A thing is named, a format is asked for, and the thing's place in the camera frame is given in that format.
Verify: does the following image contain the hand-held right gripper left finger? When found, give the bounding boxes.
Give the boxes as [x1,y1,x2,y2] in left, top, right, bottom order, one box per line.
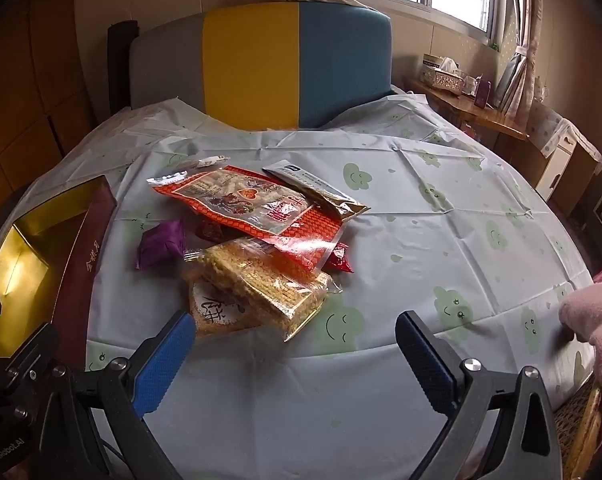
[31,310,197,480]

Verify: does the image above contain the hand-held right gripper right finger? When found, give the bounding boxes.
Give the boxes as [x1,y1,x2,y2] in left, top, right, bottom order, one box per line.
[395,310,564,480]

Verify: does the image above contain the round cake packet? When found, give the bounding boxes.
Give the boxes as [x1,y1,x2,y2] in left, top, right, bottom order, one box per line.
[186,270,262,338]

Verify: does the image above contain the dark red gift box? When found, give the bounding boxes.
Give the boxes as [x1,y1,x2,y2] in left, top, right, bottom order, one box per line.
[0,176,118,376]

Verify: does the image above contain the purple snack packet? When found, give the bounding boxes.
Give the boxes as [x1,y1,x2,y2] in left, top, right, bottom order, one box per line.
[137,217,187,271]

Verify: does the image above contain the clear rice crisp packet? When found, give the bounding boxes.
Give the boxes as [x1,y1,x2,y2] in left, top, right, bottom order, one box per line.
[183,238,343,342]

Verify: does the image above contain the large red snack packet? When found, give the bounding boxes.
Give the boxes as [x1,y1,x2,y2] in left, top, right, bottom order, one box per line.
[147,165,343,273]

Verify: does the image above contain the small white snack packet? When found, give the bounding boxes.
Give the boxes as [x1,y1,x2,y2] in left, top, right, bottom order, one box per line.
[178,156,230,171]

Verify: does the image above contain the gold and white sachet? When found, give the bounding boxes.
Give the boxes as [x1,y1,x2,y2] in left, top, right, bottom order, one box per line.
[262,160,371,221]

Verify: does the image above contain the cloud print tablecloth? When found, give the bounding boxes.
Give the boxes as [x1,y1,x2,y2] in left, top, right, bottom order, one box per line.
[0,92,599,480]

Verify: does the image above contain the wicker chair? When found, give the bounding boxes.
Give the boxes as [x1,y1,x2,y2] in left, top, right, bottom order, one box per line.
[551,380,602,480]

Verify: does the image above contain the pink clothing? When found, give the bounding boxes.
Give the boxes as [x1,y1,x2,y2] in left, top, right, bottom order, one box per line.
[558,280,602,441]

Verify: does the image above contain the white cabinet with dotted cloth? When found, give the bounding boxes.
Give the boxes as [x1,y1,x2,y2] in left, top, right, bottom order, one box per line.
[528,102,602,213]

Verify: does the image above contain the wooden side desk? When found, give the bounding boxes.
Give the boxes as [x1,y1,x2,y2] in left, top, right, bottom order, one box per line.
[406,77,529,142]

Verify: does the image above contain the woven tissue box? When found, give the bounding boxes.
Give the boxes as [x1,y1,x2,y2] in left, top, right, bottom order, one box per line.
[421,54,467,93]

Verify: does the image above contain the yellow blue grey headboard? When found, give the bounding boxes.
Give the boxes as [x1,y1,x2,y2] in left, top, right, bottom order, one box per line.
[128,2,393,131]

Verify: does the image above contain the dotted hanging curtain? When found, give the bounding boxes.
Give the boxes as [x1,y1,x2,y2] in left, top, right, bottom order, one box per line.
[491,0,549,126]

